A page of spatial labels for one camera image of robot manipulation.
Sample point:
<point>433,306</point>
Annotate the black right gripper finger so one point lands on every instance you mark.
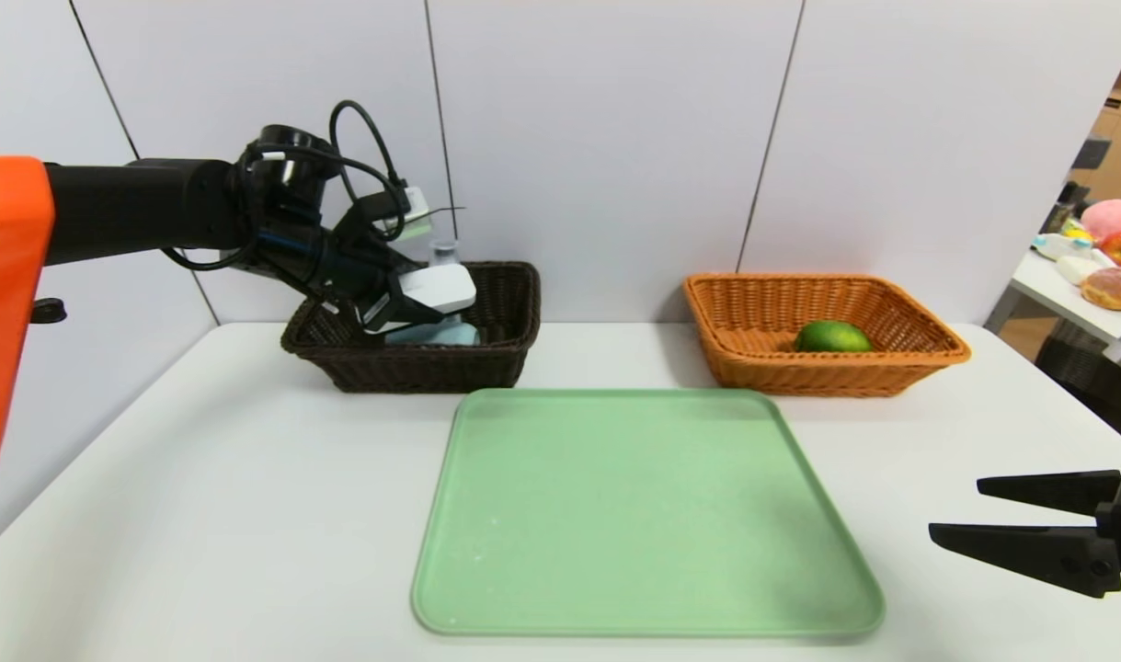
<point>1029,552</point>
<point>1047,492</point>

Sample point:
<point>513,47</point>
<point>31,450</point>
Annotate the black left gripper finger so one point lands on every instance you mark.
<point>413,313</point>

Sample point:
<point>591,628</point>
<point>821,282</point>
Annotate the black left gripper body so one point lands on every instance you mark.
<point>373,310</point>

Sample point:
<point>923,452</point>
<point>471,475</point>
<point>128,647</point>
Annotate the blue-grey plastic cup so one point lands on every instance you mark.
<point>440,336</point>

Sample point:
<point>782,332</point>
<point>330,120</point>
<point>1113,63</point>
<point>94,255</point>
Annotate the white whiteboard eraser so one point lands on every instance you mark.
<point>440,287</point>

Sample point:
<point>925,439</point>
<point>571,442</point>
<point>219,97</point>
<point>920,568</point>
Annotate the clear white spray bottle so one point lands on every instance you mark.
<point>445,251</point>

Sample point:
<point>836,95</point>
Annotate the green lime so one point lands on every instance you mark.
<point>831,337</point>

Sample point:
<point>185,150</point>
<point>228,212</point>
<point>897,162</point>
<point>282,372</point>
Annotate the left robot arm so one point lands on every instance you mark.
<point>109,216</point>

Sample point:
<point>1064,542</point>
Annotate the dark brown wicker basket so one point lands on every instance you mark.
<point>431,368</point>

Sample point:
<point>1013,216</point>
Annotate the orange wicker basket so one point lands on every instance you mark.
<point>891,368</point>

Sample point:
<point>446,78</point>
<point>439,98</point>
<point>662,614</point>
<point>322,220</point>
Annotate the white side table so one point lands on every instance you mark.
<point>1047,290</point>

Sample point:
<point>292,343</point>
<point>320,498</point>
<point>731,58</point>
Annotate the glazed donut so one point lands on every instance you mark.
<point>1110,288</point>

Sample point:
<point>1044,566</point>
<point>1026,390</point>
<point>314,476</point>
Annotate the white oval item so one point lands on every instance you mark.
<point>1073,270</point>

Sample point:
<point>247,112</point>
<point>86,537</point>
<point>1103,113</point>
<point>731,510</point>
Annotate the white bottle with blue cap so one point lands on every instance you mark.
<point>1057,246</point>

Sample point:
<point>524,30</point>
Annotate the pink plush toy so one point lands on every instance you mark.
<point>1112,219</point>

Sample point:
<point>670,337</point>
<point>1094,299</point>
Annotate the light green plastic tray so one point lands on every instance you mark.
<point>634,515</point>

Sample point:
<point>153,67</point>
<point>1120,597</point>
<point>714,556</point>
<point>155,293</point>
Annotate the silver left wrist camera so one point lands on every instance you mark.
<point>411,216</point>

